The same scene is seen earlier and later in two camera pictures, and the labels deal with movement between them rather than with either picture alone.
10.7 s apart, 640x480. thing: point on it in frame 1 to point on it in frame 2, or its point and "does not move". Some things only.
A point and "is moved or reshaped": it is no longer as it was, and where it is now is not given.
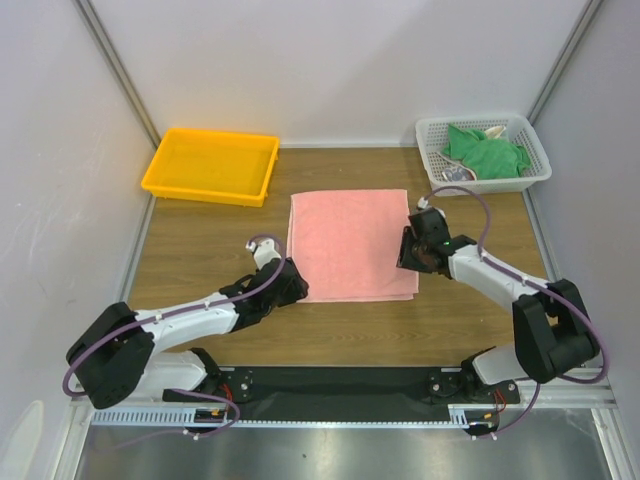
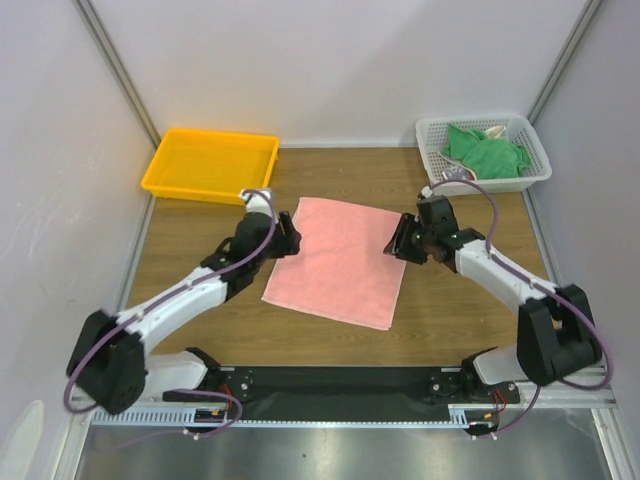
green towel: (487, 159) does not move
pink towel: (347, 244) is moved or reshaped
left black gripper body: (292, 292) to (279, 245)
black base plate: (351, 394) does not move
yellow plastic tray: (213, 166) does not move
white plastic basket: (482, 153) does not move
